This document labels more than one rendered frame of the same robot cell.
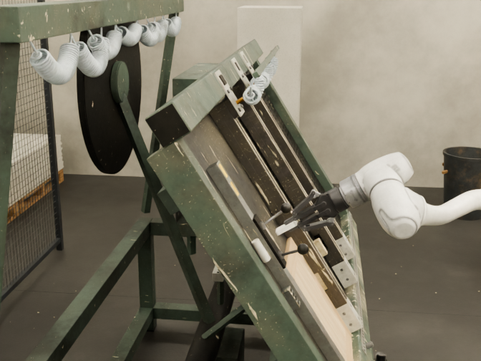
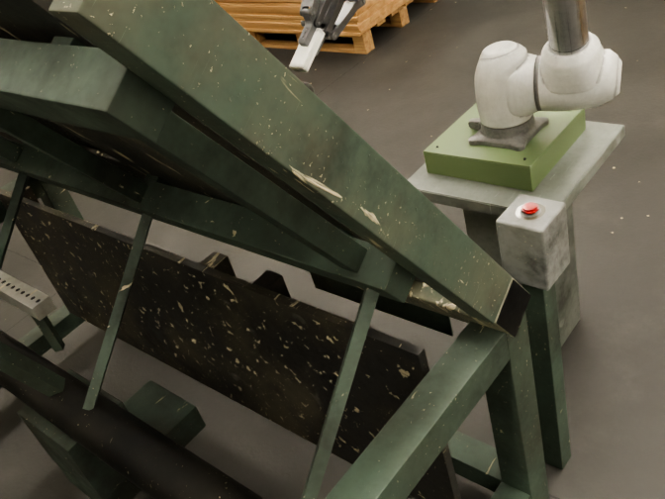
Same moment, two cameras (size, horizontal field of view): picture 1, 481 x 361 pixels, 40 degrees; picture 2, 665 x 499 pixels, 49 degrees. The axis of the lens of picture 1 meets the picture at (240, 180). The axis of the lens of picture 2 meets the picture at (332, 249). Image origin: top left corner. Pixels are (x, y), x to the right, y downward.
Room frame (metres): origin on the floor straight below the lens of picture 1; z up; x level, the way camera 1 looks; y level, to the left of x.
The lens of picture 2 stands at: (1.20, 0.71, 1.95)
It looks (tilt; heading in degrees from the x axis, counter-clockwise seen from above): 35 degrees down; 313
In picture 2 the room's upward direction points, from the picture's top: 17 degrees counter-clockwise
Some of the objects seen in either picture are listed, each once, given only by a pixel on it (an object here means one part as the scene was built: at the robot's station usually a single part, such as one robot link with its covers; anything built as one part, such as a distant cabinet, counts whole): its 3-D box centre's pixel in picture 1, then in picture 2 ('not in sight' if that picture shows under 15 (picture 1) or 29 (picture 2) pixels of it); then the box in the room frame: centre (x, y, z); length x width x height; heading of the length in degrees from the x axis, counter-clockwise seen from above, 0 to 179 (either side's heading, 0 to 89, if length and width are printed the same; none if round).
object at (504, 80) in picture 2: not in sight; (506, 81); (2.03, -1.11, 1.00); 0.18 x 0.16 x 0.22; 12
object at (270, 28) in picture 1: (269, 114); not in sight; (6.46, -0.28, 1.03); 0.60 x 0.58 x 2.05; 174
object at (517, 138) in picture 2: not in sight; (502, 124); (2.06, -1.10, 0.86); 0.22 x 0.18 x 0.06; 173
